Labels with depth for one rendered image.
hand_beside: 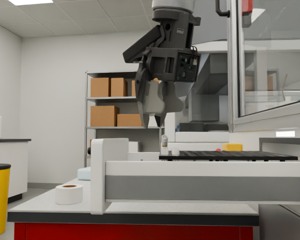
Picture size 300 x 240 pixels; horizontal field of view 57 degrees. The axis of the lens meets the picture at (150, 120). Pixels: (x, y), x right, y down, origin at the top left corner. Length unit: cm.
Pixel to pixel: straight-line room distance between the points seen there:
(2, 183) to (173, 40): 271
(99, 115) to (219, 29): 333
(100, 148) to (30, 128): 518
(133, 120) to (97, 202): 402
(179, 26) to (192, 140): 92
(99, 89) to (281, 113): 411
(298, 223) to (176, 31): 39
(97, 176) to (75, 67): 494
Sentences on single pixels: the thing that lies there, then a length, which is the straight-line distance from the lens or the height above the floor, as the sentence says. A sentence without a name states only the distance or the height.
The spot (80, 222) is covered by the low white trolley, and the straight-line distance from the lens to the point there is 70.
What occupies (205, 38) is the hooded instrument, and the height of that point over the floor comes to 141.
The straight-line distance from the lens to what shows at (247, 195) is 44.
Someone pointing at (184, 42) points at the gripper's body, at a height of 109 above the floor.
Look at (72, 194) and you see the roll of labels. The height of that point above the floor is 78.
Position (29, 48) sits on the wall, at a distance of 584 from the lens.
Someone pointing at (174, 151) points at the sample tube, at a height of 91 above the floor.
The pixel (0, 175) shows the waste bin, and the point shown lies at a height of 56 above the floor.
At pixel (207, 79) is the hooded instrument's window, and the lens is 141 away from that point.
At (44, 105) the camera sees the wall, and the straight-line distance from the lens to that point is 546.
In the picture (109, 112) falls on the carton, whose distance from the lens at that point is 449.
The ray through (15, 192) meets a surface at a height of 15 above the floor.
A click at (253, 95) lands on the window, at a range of 83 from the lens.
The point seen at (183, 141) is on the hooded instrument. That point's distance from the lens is 135.
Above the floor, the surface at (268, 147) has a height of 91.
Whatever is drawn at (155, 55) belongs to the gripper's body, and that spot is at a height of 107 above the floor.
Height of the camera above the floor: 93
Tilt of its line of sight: 3 degrees up
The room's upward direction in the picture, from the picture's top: straight up
